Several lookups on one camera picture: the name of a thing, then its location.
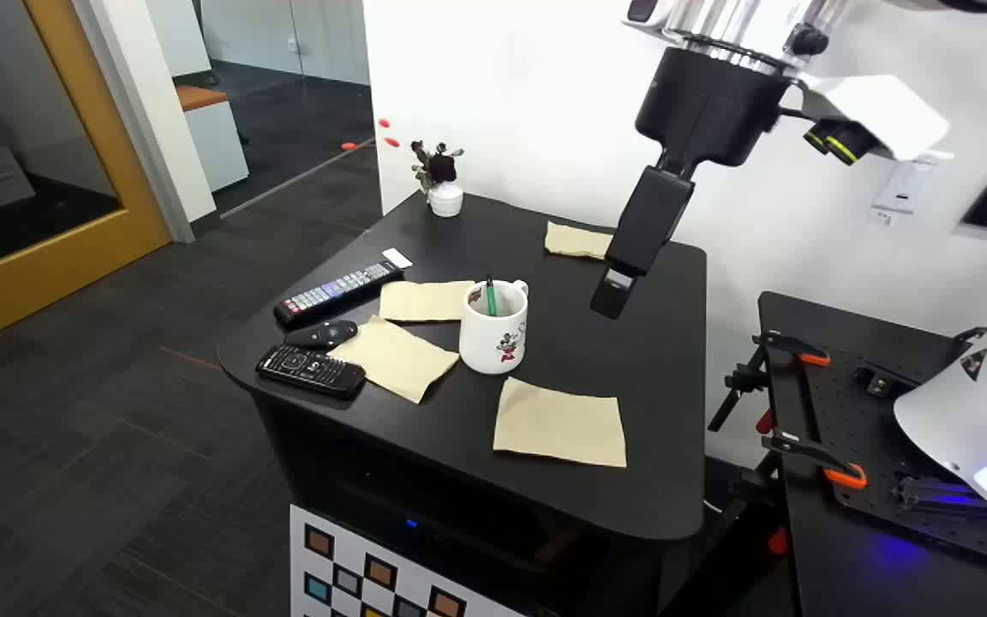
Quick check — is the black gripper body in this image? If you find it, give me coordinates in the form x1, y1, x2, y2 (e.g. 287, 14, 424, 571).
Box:
631, 46, 800, 181

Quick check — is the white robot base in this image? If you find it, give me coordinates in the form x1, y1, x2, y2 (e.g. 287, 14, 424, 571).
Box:
892, 270, 987, 521

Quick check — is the white printed mug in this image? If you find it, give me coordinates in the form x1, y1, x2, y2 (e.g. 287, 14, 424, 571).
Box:
456, 278, 531, 379

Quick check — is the beige paper napkin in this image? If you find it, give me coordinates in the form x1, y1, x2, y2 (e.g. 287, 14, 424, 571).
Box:
541, 219, 616, 266
378, 278, 482, 327
325, 319, 464, 408
490, 374, 631, 472

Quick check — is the small white round vase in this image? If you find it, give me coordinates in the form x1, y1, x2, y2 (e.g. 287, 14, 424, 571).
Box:
424, 181, 465, 223

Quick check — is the long remote with coloured buttons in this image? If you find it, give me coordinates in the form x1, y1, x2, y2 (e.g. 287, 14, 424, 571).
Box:
270, 258, 408, 332

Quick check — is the small black oval remote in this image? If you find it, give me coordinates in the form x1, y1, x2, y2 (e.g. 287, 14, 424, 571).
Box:
281, 319, 361, 354

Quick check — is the black remote control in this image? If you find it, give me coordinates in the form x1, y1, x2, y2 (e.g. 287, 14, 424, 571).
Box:
254, 342, 371, 404

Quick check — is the black perforated robot table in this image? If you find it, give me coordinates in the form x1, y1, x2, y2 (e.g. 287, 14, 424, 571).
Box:
759, 290, 987, 617

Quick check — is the black square table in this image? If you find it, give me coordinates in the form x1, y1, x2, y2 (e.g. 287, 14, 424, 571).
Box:
217, 190, 712, 617

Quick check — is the white cabinet with wood top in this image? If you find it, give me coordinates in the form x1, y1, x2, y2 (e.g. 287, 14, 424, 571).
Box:
173, 77, 254, 196

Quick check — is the colour checker calibration board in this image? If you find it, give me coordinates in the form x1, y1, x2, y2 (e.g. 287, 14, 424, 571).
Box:
287, 505, 526, 617

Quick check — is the yellow wooden framed glass door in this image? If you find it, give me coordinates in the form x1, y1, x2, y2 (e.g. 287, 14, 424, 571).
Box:
0, 0, 177, 342

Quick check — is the black clamp with orange handle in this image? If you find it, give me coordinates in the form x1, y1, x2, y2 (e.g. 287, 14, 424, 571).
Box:
707, 327, 835, 437
759, 427, 873, 497

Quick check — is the white wall plate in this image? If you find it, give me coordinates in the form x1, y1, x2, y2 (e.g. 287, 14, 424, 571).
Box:
867, 149, 952, 231

